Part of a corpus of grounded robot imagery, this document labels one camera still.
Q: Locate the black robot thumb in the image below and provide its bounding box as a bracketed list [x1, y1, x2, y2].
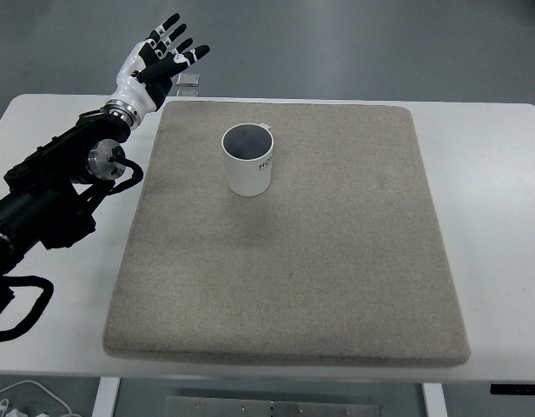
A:
[139, 45, 210, 83]

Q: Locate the clear plastic clip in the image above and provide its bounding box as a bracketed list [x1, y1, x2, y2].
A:
[175, 72, 200, 97]

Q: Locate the white ribbed cup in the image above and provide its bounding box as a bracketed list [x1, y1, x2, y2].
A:
[221, 123, 274, 197]

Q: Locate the black braided cable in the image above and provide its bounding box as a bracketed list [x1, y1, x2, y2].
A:
[0, 274, 55, 344]

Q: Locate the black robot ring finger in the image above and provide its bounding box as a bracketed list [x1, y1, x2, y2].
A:
[146, 13, 180, 43]

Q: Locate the white table leg left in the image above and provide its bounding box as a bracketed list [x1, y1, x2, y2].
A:
[90, 377, 121, 417]

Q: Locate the white table leg right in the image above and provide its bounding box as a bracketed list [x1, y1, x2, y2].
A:
[422, 383, 448, 417]

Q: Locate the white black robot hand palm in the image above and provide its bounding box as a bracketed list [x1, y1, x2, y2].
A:
[106, 38, 173, 113]

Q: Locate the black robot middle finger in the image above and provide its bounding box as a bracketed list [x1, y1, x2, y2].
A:
[156, 23, 187, 50]

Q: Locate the beige felt mat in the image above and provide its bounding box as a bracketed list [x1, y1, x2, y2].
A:
[103, 101, 471, 367]

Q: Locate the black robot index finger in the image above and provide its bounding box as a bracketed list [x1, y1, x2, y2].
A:
[162, 38, 194, 59]

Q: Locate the black table control panel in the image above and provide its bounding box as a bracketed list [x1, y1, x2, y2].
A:
[490, 384, 535, 396]

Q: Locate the white cable on floor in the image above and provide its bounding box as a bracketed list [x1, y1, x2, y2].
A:
[0, 380, 76, 417]

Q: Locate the white table leg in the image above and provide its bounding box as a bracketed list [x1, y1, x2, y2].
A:
[90, 377, 121, 417]
[422, 383, 448, 417]

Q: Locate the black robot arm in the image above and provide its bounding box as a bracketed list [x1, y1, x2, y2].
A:
[0, 14, 209, 277]

